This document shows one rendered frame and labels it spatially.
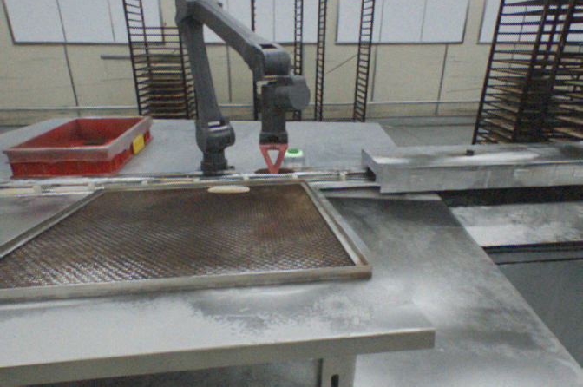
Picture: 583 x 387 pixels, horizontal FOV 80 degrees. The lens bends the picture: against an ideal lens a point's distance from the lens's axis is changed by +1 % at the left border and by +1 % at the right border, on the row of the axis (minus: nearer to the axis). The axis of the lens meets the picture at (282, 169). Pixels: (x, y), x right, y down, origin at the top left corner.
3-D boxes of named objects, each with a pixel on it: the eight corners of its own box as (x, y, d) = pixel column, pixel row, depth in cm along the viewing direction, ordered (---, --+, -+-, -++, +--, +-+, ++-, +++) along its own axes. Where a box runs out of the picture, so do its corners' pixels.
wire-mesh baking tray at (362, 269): (304, 183, 91) (304, 178, 90) (372, 277, 42) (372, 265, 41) (104, 192, 86) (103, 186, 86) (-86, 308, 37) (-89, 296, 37)
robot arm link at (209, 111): (198, 9, 111) (167, 7, 105) (216, -10, 99) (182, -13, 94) (226, 147, 115) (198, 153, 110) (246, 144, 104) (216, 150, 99)
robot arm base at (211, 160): (235, 169, 119) (200, 168, 120) (234, 147, 116) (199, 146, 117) (230, 179, 111) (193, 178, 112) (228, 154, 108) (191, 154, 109)
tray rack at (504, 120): (464, 168, 354) (504, -32, 291) (522, 168, 354) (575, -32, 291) (498, 193, 297) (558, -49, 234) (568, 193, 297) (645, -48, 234)
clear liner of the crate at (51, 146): (156, 136, 156) (153, 114, 152) (115, 177, 111) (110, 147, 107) (78, 138, 154) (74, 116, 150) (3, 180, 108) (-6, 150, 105)
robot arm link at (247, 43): (210, 12, 105) (175, 10, 99) (212, -8, 102) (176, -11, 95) (293, 78, 81) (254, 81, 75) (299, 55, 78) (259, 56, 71)
